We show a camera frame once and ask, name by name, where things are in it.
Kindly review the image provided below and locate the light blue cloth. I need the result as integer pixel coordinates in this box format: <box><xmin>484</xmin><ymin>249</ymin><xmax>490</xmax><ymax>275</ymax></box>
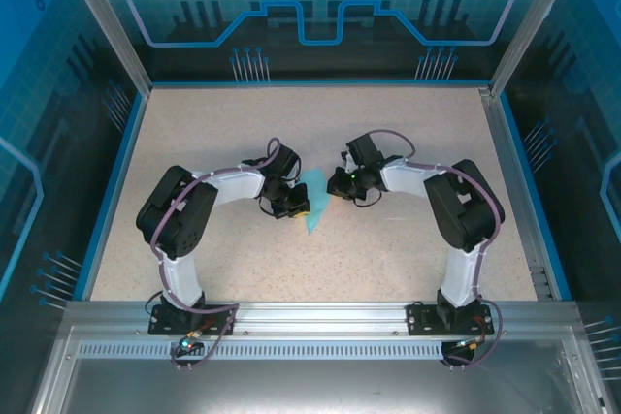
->
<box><xmin>297</xmin><ymin>168</ymin><xmax>337</xmax><ymax>237</ymax></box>

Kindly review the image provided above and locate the steel sheet cover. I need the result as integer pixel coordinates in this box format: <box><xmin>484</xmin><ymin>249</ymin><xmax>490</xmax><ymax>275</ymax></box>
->
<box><xmin>28</xmin><ymin>326</ymin><xmax>610</xmax><ymax>414</ymax></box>

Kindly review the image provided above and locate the thin black right gripper cable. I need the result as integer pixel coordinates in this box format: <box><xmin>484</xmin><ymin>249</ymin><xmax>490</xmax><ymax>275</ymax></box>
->
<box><xmin>352</xmin><ymin>188</ymin><xmax>383</xmax><ymax>209</ymax></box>

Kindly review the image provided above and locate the aluminium mounting rail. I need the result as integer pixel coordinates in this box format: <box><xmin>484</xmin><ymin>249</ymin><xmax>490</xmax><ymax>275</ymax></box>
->
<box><xmin>65</xmin><ymin>301</ymin><xmax>579</xmax><ymax>338</ymax></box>

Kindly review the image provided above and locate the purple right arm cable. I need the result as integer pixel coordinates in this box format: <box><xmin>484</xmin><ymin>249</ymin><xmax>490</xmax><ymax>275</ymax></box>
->
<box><xmin>361</xmin><ymin>128</ymin><xmax>507</xmax><ymax>369</ymax></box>

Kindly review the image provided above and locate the aluminium side rail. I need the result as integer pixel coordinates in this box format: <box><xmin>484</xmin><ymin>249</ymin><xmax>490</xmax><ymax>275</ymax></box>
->
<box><xmin>477</xmin><ymin>86</ymin><xmax>554</xmax><ymax>302</ymax></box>

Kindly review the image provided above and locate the slotted grey cable duct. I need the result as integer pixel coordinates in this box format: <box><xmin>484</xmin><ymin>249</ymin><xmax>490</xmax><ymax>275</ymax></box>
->
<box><xmin>76</xmin><ymin>341</ymin><xmax>447</xmax><ymax>363</ymax></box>

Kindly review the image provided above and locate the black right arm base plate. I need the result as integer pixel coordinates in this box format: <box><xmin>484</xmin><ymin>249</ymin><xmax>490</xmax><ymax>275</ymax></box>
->
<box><xmin>406</xmin><ymin>301</ymin><xmax>496</xmax><ymax>336</ymax></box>

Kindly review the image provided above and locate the cable connector with green light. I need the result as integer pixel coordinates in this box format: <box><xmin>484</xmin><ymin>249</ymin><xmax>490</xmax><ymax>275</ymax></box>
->
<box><xmin>176</xmin><ymin>334</ymin><xmax>201</xmax><ymax>355</ymax></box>

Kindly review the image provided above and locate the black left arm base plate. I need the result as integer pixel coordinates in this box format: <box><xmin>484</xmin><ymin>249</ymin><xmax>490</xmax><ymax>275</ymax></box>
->
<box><xmin>147</xmin><ymin>303</ymin><xmax>237</xmax><ymax>336</ymax></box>

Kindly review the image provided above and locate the cable connector with orange wires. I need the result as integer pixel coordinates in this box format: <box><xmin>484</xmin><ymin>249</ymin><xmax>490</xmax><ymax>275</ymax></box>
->
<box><xmin>454</xmin><ymin>334</ymin><xmax>488</xmax><ymax>353</ymax></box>

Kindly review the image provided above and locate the aluminium frame post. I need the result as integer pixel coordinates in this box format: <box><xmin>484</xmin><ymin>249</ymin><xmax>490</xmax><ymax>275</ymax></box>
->
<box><xmin>488</xmin><ymin>0</ymin><xmax>587</xmax><ymax>96</ymax></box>
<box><xmin>54</xmin><ymin>0</ymin><xmax>153</xmax><ymax>95</ymax></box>

